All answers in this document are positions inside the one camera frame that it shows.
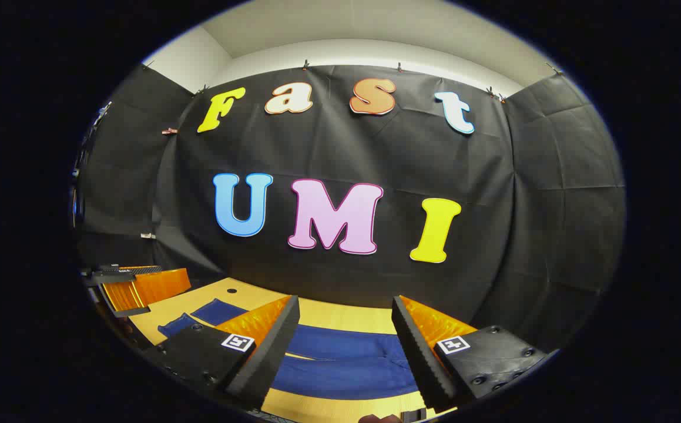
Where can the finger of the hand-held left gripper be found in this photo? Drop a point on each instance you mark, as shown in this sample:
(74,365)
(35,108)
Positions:
(164,285)
(123,296)

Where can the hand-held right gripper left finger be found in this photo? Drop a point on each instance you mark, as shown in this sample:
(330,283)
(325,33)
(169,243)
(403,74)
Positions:
(269,352)

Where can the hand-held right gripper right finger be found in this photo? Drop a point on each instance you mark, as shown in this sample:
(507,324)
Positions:
(419,352)

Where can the blue jeans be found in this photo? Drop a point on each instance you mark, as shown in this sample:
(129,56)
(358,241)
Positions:
(346,364)

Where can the black backdrop cloth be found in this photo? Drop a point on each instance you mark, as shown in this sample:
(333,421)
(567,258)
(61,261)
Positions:
(375,158)

